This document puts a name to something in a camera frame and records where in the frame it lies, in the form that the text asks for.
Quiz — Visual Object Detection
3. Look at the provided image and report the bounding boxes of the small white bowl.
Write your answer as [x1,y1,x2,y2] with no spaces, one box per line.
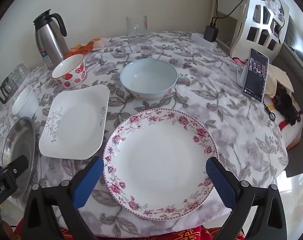
[12,85,39,119]

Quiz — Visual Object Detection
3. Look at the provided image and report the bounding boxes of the strawberry print bowl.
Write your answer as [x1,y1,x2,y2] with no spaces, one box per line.
[52,54,87,89]

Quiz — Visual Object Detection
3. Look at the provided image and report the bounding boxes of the black scissors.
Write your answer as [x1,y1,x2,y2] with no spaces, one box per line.
[264,100,277,120]

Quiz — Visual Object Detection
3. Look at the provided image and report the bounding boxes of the beige cloth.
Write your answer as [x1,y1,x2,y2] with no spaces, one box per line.
[266,64,294,98]

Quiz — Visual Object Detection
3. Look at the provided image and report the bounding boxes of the red fringed cloth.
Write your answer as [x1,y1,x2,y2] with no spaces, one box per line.
[270,96,303,153]

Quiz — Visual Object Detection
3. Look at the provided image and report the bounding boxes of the black wire glass holder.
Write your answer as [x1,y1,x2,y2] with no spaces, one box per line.
[0,77,10,105]

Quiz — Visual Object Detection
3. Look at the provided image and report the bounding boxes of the black glove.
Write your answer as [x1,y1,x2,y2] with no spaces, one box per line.
[275,84,302,126]

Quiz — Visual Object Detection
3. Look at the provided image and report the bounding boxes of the round floral rim plate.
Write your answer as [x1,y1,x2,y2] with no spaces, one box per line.
[103,108,219,220]

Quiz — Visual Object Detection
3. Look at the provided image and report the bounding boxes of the stainless steel plate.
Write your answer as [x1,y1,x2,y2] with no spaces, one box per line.
[0,117,36,199]

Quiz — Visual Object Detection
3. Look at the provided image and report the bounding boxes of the white cutout chair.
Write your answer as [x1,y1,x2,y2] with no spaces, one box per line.
[230,0,290,60]

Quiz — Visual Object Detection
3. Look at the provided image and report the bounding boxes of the black charger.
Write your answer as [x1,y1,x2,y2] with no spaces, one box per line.
[204,26,219,42]

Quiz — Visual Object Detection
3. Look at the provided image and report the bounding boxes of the white power strip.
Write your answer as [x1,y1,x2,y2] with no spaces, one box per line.
[191,32,218,50]

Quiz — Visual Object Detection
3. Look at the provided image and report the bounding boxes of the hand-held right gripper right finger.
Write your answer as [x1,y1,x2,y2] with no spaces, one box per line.
[206,157,288,240]

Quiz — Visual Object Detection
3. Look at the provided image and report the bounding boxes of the light blue bowl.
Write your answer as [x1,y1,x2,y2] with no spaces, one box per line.
[120,59,178,101]

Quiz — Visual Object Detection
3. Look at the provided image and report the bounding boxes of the orange snack packet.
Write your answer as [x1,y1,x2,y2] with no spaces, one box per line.
[65,44,89,58]
[85,37,107,52]

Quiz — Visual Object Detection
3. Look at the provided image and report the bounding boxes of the grey floral tablecloth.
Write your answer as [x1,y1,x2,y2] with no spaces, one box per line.
[0,31,289,235]

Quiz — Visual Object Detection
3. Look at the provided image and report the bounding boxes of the pink knitted item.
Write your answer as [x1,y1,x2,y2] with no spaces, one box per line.
[232,57,247,67]

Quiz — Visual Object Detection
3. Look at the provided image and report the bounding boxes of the clear glass mug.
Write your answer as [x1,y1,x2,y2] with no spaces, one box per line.
[126,15,148,43]

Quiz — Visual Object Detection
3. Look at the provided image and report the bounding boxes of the grey sofa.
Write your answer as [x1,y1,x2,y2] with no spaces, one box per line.
[271,15,303,105]

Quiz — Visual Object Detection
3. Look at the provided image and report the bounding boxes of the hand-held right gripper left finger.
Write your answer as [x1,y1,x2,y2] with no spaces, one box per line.
[22,156,104,240]

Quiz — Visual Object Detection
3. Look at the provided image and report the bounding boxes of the set of small glasses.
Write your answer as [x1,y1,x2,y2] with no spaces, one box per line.
[4,63,29,93]

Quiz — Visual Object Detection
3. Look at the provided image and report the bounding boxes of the square white plate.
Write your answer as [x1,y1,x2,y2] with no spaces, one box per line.
[39,84,110,160]

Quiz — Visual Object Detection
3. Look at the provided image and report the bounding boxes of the white phone stand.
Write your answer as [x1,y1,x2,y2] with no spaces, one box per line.
[236,64,248,88]

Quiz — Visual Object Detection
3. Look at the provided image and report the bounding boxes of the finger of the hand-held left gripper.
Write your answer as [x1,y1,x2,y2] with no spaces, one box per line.
[2,154,29,178]

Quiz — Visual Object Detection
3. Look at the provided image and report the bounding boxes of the smartphone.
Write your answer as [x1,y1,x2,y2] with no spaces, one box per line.
[242,48,269,103]

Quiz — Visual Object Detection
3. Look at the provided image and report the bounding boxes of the stainless steel thermos jug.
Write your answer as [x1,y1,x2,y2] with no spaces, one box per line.
[33,9,69,70]

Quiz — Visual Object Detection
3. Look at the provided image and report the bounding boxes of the black cable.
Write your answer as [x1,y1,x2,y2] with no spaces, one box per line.
[211,0,220,27]
[215,0,252,20]

